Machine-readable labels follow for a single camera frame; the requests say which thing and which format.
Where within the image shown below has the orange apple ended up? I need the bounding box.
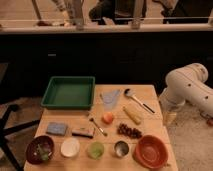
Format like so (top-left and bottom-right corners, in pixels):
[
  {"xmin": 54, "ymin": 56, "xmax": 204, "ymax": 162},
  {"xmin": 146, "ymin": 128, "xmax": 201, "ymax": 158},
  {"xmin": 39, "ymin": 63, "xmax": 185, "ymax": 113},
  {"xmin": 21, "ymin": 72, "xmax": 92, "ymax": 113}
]
[{"xmin": 102, "ymin": 112, "xmax": 114, "ymax": 124}]

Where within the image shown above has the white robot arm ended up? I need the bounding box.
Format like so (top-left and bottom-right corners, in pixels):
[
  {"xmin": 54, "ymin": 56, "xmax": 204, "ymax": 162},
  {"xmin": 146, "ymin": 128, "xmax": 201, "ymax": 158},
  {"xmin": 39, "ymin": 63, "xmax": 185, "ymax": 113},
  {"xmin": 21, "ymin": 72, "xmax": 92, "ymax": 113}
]
[{"xmin": 159, "ymin": 63, "xmax": 213, "ymax": 126}]

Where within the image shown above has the red bowl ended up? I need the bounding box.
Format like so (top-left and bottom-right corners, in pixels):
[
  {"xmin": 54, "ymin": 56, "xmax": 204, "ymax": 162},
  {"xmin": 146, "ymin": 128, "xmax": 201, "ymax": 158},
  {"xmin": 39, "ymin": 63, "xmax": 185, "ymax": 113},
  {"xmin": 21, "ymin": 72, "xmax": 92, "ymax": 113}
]
[{"xmin": 133, "ymin": 135, "xmax": 168, "ymax": 170}]

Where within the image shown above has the white bowl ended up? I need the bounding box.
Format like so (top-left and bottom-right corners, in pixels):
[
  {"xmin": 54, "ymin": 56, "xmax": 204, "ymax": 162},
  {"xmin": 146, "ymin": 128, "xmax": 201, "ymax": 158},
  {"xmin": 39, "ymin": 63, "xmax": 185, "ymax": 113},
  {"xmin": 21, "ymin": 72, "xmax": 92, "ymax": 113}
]
[{"xmin": 61, "ymin": 137, "xmax": 80, "ymax": 157}]

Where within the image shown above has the dark maroon bowl with greens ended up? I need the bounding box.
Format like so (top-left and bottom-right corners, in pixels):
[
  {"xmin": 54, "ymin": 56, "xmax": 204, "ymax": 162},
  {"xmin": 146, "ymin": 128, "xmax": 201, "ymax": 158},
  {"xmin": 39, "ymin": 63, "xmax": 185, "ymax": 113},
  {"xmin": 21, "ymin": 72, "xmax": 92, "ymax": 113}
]
[{"xmin": 26, "ymin": 135, "xmax": 54, "ymax": 165}]

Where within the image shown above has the bunch of dark grapes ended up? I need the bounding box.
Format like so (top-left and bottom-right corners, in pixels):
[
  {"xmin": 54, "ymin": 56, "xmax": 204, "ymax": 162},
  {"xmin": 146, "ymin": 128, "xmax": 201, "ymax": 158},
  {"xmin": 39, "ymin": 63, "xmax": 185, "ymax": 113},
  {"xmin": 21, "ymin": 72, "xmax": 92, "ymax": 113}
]
[{"xmin": 117, "ymin": 123, "xmax": 142, "ymax": 139}]

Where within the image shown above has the small metal cup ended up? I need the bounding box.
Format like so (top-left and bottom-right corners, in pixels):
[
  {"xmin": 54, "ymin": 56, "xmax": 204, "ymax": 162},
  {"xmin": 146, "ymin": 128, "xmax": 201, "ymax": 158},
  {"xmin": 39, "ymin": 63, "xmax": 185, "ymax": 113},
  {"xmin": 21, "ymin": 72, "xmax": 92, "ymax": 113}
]
[{"xmin": 114, "ymin": 141, "xmax": 129, "ymax": 158}]

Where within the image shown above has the light blue cloth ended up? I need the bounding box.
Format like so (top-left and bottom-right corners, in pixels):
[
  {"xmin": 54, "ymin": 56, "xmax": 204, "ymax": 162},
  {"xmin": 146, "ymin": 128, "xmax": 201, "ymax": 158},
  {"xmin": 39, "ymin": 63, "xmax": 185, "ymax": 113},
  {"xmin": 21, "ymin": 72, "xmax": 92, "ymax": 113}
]
[{"xmin": 100, "ymin": 89, "xmax": 121, "ymax": 110}]

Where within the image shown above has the green cup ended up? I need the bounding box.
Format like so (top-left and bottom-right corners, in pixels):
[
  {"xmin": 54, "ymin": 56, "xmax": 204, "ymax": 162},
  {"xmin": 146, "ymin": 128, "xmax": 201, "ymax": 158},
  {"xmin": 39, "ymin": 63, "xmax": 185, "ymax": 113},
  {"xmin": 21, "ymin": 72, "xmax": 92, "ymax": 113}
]
[{"xmin": 87, "ymin": 142, "xmax": 104, "ymax": 160}]

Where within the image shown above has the dark eraser block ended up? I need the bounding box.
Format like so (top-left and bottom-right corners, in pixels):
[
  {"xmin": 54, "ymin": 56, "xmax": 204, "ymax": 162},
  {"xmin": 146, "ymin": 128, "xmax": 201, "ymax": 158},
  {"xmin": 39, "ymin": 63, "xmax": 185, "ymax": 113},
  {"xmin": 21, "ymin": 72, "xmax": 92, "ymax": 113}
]
[{"xmin": 72, "ymin": 128, "xmax": 95, "ymax": 138}]

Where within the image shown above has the green plastic tray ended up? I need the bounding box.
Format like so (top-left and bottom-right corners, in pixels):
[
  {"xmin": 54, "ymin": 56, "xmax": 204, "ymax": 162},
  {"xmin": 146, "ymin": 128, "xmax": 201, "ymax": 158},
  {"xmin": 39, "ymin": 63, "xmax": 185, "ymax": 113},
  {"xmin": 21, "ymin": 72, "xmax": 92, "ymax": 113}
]
[{"xmin": 41, "ymin": 76, "xmax": 95, "ymax": 110}]

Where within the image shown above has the blue sponge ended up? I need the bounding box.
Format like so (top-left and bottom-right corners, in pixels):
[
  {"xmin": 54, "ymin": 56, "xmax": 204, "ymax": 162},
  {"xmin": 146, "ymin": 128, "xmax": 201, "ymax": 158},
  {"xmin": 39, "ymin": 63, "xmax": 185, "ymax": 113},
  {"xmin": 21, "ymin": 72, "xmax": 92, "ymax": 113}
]
[{"xmin": 46, "ymin": 122, "xmax": 67, "ymax": 136}]

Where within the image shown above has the black office chair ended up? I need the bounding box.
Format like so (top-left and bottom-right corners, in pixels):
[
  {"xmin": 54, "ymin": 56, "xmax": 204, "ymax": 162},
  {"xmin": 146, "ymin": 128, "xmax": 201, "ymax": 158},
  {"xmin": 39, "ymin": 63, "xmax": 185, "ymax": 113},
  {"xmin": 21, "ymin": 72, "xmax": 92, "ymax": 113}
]
[{"xmin": 0, "ymin": 62, "xmax": 39, "ymax": 171}]

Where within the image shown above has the metal spoon black handle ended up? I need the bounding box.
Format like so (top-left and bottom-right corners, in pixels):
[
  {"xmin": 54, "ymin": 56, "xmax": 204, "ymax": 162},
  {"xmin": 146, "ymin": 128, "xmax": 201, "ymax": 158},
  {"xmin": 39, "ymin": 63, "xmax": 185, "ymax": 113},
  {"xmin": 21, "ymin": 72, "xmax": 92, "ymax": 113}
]
[{"xmin": 124, "ymin": 89, "xmax": 155, "ymax": 114}]

